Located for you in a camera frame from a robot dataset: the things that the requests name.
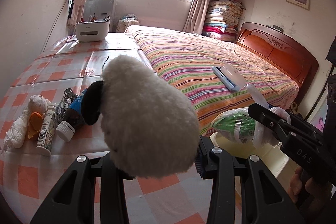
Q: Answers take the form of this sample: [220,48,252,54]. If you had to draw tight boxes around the stack of folded quilts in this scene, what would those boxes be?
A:
[202,0,243,42]

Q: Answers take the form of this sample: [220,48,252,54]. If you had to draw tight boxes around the floral cloth covered stool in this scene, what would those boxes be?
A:
[116,14,139,33]

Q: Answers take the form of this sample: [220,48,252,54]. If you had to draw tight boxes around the orange felt piece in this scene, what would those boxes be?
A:
[28,112,46,139]

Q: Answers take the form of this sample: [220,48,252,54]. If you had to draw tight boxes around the wooden bed headboard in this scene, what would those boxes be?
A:
[236,22,319,106]

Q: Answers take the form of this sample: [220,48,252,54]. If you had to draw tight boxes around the bed with striped cover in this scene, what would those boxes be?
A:
[124,25,300,136]

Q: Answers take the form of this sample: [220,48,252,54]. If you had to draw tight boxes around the white desk organizer box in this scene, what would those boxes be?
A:
[76,20,111,42]

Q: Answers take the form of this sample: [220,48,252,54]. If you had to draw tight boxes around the white wall cable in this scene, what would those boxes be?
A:
[41,0,71,54]

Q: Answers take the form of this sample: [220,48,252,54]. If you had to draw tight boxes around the silver blister pack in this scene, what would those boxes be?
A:
[54,88,79,128]

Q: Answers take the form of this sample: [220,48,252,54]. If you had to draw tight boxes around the white tablet tube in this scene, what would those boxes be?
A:
[36,103,58,156]

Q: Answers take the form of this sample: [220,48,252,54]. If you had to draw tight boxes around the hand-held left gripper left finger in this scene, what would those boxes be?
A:
[30,154,137,224]

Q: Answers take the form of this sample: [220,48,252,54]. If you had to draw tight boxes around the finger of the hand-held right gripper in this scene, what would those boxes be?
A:
[248,103,292,145]

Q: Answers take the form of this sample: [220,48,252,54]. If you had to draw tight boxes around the white standing air conditioner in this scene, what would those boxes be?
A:
[83,0,117,33]

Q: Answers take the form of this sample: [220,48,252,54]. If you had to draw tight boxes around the clear bag with green packet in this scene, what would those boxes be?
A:
[211,84,290,148]

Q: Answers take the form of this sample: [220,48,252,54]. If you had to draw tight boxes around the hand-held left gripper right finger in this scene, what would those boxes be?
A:
[194,136,307,224]

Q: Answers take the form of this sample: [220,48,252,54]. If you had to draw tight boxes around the brown bottle with blue label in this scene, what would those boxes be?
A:
[56,88,91,142]

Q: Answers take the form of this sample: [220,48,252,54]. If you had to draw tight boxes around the cream plastic bin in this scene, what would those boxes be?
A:
[209,132,289,188]

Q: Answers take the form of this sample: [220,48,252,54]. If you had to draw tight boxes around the person's right hand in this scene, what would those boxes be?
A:
[288,166,306,202]

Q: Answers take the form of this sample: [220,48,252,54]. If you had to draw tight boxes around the white plush toy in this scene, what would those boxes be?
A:
[81,54,200,179]

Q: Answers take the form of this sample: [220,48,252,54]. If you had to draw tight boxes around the cream knitted hat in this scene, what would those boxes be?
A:
[28,94,52,119]

